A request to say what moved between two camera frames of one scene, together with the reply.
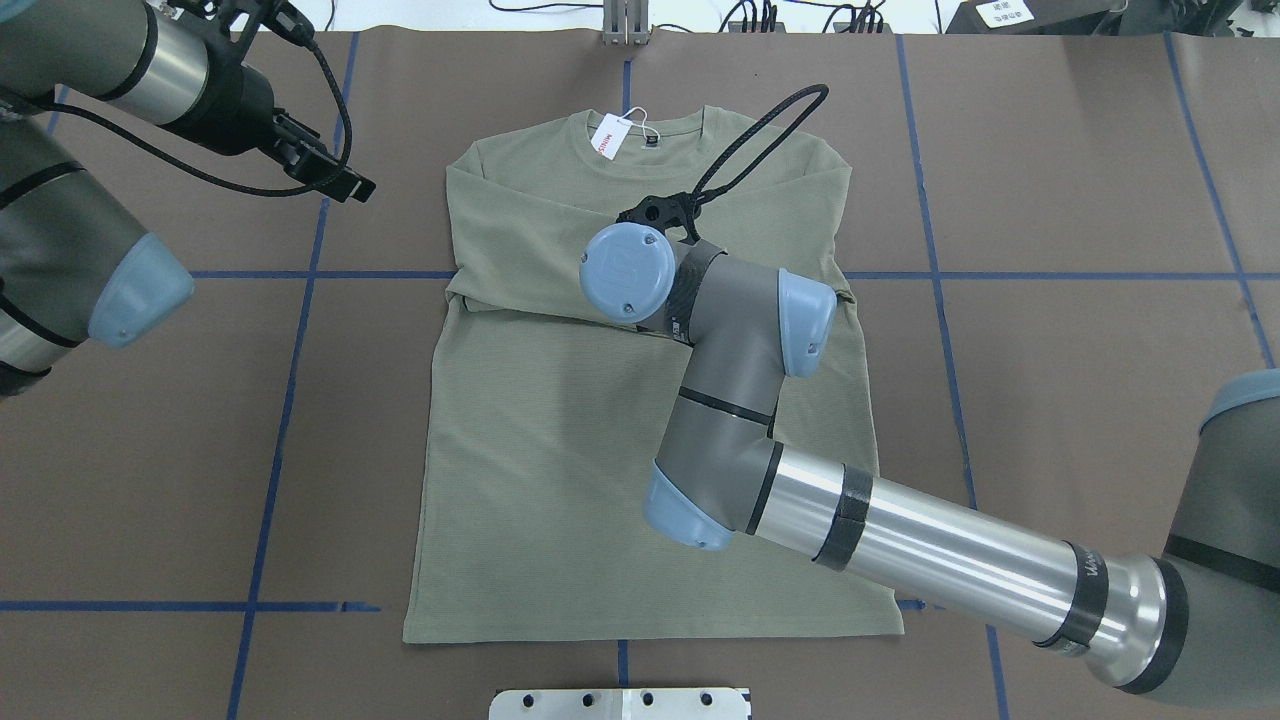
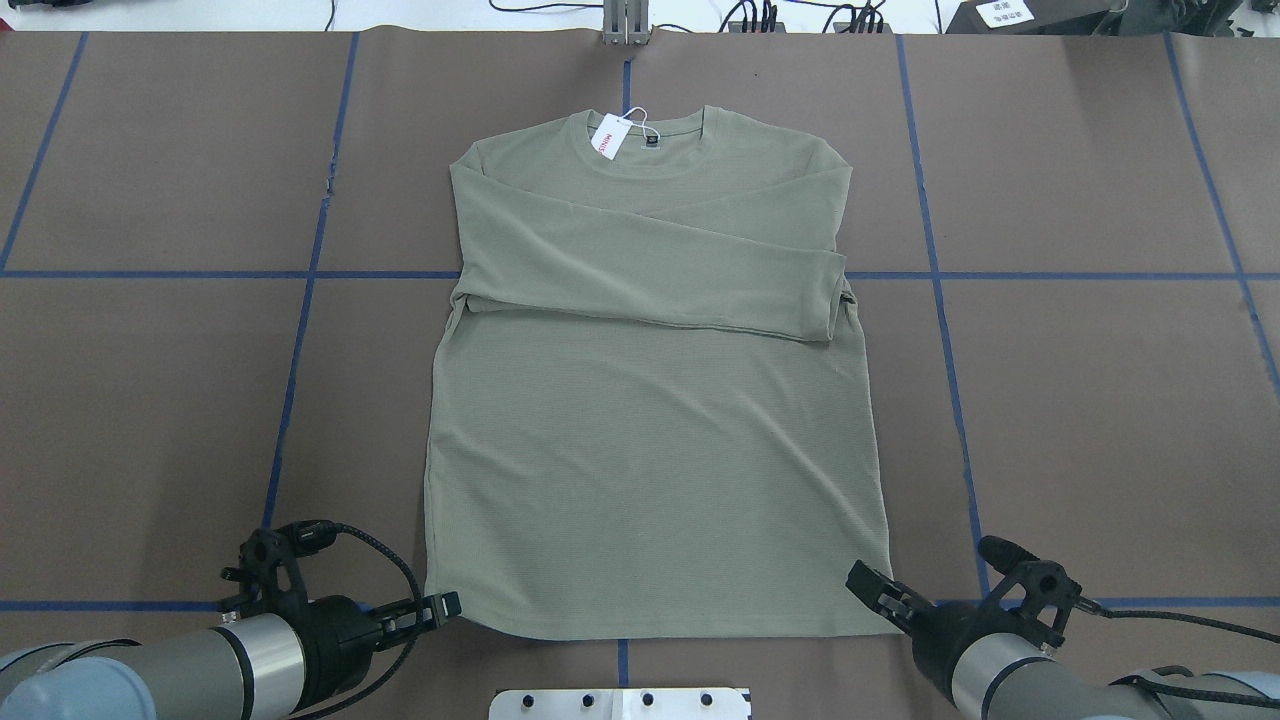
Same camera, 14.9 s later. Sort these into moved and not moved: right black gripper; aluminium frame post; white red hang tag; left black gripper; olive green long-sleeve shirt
Moved: right black gripper; left black gripper
Not moved: olive green long-sleeve shirt; aluminium frame post; white red hang tag
